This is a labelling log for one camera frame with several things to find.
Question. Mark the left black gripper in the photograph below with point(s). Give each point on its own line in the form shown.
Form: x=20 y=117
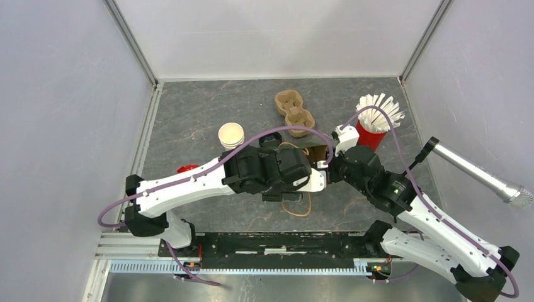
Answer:
x=288 y=192

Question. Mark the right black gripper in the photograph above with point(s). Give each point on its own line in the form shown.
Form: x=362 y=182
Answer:
x=333 y=175

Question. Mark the green paper bag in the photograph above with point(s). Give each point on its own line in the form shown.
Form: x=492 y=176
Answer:
x=313 y=154

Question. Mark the stack of black lids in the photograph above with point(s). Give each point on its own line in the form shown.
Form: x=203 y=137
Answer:
x=272 y=140

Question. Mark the stack of white paper cups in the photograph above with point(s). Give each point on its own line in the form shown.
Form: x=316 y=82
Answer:
x=231 y=135

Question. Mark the stack of cardboard cup carriers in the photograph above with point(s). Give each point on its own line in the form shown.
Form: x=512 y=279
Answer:
x=290 y=104

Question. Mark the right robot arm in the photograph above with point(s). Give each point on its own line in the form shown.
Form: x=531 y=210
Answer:
x=479 y=270

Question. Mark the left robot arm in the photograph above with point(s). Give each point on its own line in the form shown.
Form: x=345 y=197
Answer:
x=277 y=174

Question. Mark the red cup holder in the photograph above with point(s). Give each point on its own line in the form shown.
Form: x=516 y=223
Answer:
x=369 y=139

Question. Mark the red D-shaped object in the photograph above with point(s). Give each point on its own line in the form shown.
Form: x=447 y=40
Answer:
x=186 y=168

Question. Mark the silver microphone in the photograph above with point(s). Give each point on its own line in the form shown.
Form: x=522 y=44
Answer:
x=509 y=192

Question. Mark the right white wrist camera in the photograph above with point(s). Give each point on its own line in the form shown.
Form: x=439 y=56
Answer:
x=346 y=137

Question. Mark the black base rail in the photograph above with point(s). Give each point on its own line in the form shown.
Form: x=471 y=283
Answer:
x=277 y=250

